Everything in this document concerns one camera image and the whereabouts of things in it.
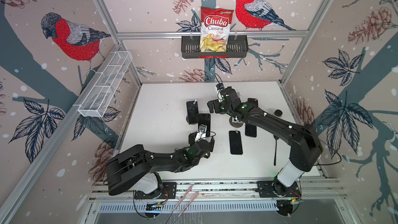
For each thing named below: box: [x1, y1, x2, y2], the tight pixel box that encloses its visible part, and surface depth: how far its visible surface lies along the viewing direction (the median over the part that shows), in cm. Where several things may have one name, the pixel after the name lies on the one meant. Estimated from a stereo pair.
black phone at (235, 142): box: [228, 130, 244, 155], surface depth 92 cm
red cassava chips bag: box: [199, 6, 234, 52], surface depth 86 cm
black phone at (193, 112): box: [186, 99, 199, 125], surface depth 95 cm
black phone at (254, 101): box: [247, 97, 259, 108], surface depth 112 cm
